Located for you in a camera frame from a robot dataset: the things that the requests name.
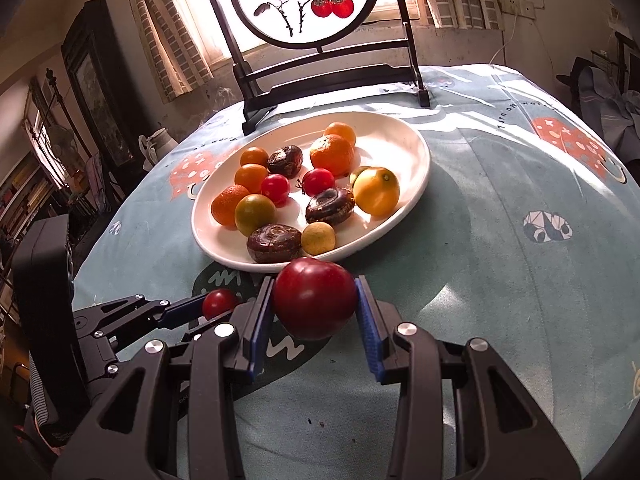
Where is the large orange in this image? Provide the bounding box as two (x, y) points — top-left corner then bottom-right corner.
(309, 134), (355, 177)

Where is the round painted screen black stand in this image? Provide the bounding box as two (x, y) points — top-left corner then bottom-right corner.
(195, 0), (432, 136)

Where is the small red cherry tomato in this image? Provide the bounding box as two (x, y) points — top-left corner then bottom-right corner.
(202, 288), (240, 321)

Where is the dark cloth pile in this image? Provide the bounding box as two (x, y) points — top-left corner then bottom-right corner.
(556, 55), (640, 157)

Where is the orange kumquat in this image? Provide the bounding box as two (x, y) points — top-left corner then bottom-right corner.
(240, 146), (270, 168)
(234, 163), (270, 194)
(323, 121), (357, 147)

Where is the standing fan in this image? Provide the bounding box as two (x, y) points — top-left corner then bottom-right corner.
(46, 124), (85, 163)

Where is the white kettle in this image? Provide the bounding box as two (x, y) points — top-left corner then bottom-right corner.
(138, 127), (179, 171)

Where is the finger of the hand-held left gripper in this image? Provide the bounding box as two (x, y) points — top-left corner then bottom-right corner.
(74, 295), (206, 344)
(102, 327), (203, 378)

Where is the red tomato with stem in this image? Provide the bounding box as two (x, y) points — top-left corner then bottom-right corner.
(297, 168), (336, 198)

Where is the white cable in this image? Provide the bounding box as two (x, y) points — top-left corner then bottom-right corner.
(491, 10), (520, 65)

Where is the large yellow citrus fruit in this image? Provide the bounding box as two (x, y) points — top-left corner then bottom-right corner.
(352, 167), (401, 218)

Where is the bookshelf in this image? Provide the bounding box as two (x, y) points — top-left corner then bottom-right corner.
(0, 154), (57, 242)

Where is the black framed picture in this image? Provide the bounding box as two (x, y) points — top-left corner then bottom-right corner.
(61, 0), (152, 177)

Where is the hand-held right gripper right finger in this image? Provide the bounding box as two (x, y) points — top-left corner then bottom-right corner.
(353, 275), (583, 480)

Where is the person's left forearm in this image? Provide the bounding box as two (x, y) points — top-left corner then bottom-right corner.
(14, 350), (68, 453)

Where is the white oval plate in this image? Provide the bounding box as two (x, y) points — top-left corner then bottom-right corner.
(191, 111), (432, 274)

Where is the dark red plum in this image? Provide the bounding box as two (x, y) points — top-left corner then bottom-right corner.
(272, 256), (359, 342)

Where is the small yellow kumquat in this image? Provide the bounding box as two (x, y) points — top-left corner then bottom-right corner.
(301, 221), (337, 256)

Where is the light blue printed tablecloth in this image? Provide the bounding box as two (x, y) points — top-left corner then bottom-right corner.
(70, 64), (640, 480)

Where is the dark brown water chestnut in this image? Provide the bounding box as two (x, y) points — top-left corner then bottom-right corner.
(305, 187), (356, 226)
(246, 224), (304, 264)
(267, 145), (305, 179)

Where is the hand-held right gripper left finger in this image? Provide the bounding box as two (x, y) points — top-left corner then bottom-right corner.
(52, 276), (277, 480)

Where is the green-orange kumquat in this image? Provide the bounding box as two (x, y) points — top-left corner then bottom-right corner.
(234, 193), (277, 237)

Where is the mandarin orange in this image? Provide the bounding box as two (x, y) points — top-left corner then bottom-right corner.
(210, 184), (251, 227)

